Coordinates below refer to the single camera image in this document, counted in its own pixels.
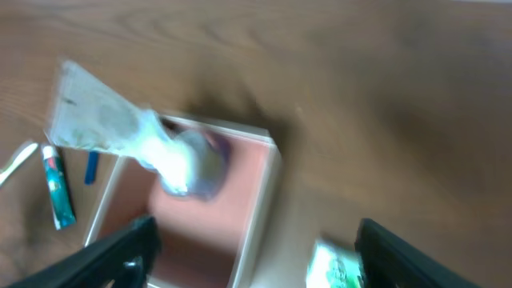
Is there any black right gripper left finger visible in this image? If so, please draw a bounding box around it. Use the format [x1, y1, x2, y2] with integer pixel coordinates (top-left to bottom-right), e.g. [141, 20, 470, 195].
[9, 215, 162, 288]

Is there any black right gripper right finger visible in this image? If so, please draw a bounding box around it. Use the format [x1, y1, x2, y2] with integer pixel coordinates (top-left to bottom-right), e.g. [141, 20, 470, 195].
[354, 218, 478, 288]

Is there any green Dettol soap box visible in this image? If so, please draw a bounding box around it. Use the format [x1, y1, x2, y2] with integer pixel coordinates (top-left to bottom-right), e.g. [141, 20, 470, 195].
[306, 239, 365, 288]

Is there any green white toothpaste tube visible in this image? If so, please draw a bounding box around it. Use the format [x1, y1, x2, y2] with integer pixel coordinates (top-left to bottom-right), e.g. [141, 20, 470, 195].
[42, 144, 76, 230]

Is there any blue disposable razor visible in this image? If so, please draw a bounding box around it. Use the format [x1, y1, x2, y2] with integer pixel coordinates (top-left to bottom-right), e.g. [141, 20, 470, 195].
[84, 151, 99, 186]

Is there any white Pantene tube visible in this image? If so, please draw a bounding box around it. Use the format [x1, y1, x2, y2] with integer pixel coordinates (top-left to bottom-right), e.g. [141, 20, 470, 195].
[46, 60, 170, 158]

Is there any white box pink interior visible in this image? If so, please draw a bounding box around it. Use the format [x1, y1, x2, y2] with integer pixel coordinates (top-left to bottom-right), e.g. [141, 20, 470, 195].
[85, 115, 281, 287]

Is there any green white toothbrush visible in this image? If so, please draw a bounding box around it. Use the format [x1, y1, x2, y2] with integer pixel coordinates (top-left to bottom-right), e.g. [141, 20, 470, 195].
[0, 141, 38, 186]

